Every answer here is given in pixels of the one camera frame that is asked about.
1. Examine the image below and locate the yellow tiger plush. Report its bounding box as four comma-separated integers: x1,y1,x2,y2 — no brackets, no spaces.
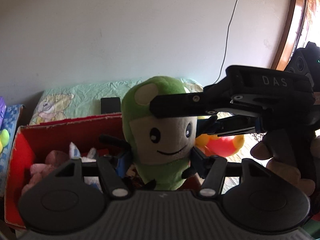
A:
195,134,245,158

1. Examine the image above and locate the green mushroom plush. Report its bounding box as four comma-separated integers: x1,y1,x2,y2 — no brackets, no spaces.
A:
98,76,218,191

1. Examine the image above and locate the white bunny plush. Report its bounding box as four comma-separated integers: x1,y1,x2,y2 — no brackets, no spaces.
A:
69,142,103,192

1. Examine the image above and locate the mauve teddy bear plush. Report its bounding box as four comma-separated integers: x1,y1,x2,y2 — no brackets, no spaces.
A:
22,150,69,195

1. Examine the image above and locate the person's right hand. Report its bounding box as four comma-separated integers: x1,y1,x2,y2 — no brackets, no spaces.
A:
250,135,316,196

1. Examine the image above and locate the black smartphone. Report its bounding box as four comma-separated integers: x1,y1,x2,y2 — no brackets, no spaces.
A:
100,97,121,114

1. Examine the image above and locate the red cardboard box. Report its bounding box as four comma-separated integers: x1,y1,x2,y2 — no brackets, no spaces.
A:
4,112,201,230

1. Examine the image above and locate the bear print bed sheet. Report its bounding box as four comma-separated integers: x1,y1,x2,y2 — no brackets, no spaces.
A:
28,77,205,126

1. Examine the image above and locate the lime green frog plush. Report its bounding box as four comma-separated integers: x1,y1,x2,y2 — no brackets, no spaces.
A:
0,129,10,153

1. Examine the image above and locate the blue checkered cloth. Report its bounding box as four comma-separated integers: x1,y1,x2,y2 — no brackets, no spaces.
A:
1,104,24,198

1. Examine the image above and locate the purple tissue pack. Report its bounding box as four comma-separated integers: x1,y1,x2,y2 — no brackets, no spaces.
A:
0,96,7,127

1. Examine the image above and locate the white wall cable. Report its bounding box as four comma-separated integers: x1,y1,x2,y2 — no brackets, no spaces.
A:
212,0,244,85

